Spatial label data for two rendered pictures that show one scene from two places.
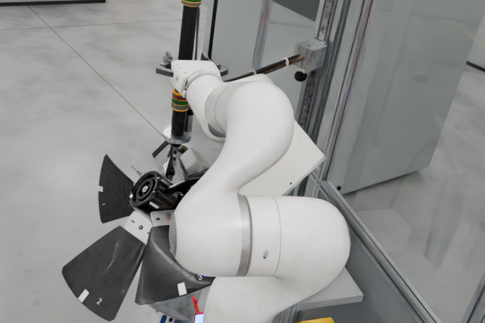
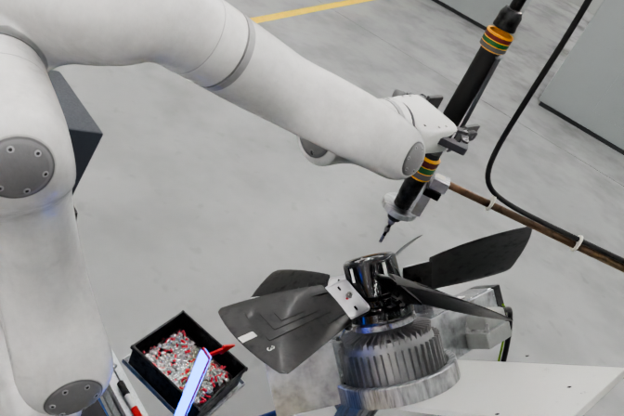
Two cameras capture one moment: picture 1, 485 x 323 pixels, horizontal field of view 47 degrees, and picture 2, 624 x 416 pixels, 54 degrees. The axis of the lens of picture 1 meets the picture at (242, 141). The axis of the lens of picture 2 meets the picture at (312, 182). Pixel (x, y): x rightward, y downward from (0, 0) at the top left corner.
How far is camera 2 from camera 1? 84 cm
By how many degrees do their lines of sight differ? 51
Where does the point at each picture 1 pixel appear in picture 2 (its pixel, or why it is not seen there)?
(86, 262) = (284, 279)
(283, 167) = (523, 398)
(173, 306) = (273, 379)
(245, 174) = (15, 2)
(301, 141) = (579, 395)
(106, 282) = not seen: hidden behind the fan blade
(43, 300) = not seen: hidden behind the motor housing
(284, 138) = (76, 3)
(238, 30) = not seen: outside the picture
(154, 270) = (264, 305)
